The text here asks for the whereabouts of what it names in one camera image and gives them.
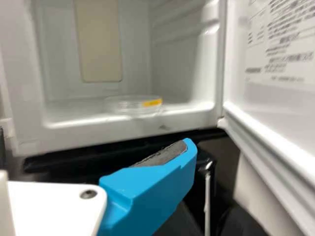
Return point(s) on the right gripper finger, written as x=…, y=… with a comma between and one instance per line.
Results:
x=147, y=196

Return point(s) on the petri dish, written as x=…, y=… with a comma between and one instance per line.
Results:
x=133, y=105

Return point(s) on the incubator door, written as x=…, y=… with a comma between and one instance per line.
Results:
x=270, y=98

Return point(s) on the white incubator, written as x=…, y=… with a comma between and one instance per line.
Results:
x=61, y=49

